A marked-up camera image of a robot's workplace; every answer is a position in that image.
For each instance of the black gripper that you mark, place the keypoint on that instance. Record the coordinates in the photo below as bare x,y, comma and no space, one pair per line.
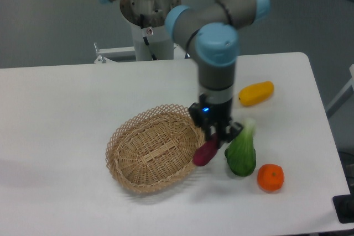
206,115

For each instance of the purple sweet potato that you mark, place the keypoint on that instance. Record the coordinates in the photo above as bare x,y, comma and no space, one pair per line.
205,153

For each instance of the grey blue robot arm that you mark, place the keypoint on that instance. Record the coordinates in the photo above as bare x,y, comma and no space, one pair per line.
209,37

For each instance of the woven wicker basket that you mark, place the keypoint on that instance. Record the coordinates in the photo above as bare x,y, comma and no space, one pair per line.
154,149

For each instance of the green bok choy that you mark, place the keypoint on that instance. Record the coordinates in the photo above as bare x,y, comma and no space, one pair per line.
241,154

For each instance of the yellow mango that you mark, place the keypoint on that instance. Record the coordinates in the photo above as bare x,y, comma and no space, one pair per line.
256,93

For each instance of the orange tangerine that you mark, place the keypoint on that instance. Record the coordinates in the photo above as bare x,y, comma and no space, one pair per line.
270,177

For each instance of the black device at table edge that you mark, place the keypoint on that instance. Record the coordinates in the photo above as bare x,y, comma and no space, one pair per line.
344,208

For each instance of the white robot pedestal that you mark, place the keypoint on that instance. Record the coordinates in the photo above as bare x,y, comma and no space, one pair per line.
147,22

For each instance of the white metal base frame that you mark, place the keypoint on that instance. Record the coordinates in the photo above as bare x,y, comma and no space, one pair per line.
127,54

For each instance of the white frame at right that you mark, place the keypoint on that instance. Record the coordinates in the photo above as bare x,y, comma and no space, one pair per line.
342,96

